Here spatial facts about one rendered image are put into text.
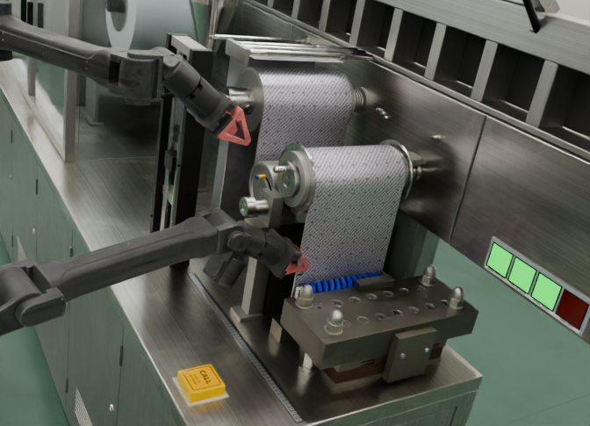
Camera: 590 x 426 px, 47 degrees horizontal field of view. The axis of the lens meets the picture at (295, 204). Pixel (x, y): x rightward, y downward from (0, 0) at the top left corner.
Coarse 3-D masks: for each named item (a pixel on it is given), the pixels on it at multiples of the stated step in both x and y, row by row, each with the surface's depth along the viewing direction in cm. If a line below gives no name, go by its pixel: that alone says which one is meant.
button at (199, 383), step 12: (180, 372) 128; (192, 372) 129; (204, 372) 130; (216, 372) 130; (180, 384) 128; (192, 384) 126; (204, 384) 127; (216, 384) 127; (192, 396) 124; (204, 396) 126; (216, 396) 127
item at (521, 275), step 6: (516, 258) 132; (516, 264) 132; (522, 264) 130; (516, 270) 132; (522, 270) 131; (528, 270) 129; (534, 270) 128; (510, 276) 133; (516, 276) 132; (522, 276) 131; (528, 276) 130; (516, 282) 132; (522, 282) 131; (528, 282) 130; (522, 288) 131; (528, 288) 130
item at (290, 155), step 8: (288, 152) 138; (296, 152) 137; (280, 160) 141; (288, 160) 139; (296, 160) 136; (304, 160) 135; (304, 168) 134; (304, 176) 134; (304, 184) 134; (280, 192) 142; (304, 192) 134; (288, 200) 140; (296, 200) 137; (304, 200) 136
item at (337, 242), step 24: (312, 216) 137; (336, 216) 141; (360, 216) 144; (384, 216) 148; (312, 240) 140; (336, 240) 144; (360, 240) 147; (384, 240) 151; (312, 264) 143; (336, 264) 147; (360, 264) 151
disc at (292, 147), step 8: (296, 144) 138; (304, 152) 135; (312, 160) 134; (312, 168) 133; (312, 176) 133; (312, 184) 134; (312, 192) 134; (312, 200) 134; (288, 208) 142; (296, 208) 139; (304, 208) 137
